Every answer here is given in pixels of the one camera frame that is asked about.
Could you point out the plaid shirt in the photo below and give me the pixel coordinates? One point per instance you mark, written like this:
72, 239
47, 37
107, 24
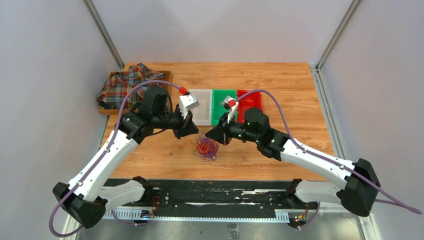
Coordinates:
119, 84

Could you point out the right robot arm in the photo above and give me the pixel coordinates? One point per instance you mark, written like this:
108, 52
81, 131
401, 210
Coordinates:
350, 184

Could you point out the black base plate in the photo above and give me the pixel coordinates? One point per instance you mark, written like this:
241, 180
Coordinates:
234, 199

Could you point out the aluminium frame rail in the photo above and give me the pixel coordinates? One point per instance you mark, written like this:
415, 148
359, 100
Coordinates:
123, 212

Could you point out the green plastic bin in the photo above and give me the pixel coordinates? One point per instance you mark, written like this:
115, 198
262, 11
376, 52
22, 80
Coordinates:
218, 96

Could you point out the white plastic bin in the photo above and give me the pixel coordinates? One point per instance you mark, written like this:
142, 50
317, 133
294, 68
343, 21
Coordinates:
202, 115

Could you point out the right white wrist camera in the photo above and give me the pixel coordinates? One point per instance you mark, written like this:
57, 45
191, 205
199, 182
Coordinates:
229, 116

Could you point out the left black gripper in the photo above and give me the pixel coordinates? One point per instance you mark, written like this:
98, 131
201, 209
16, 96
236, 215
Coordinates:
187, 127

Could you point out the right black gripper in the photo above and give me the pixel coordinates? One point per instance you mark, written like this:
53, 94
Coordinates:
220, 133

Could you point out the wooden tray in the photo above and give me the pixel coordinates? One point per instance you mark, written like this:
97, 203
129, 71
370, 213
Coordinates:
168, 78

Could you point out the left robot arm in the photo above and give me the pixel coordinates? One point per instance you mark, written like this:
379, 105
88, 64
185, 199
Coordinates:
84, 197

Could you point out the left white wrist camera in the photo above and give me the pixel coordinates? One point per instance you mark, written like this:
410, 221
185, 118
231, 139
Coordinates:
187, 103

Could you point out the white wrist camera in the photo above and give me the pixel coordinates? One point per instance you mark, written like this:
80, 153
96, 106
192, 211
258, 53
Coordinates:
187, 103
229, 116

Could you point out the red plastic bin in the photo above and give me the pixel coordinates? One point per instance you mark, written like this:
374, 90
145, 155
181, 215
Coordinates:
249, 106

